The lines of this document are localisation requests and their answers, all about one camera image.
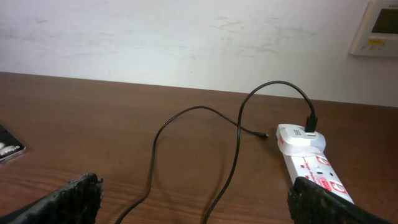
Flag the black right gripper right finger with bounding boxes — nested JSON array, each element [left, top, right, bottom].
[[287, 177, 390, 224]]

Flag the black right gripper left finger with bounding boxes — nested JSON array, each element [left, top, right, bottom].
[[1, 173, 103, 224]]

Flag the black USB charging cable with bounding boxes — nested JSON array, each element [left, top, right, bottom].
[[114, 80, 318, 224]]

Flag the black smartphone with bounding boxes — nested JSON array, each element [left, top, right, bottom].
[[0, 126, 26, 163]]

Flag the white USB charger adapter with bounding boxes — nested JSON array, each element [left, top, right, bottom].
[[276, 124, 326, 157]]

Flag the white power strip red labels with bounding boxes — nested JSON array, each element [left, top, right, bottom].
[[282, 152, 354, 203]]

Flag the white wall thermostat panel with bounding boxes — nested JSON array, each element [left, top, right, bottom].
[[349, 0, 397, 57]]

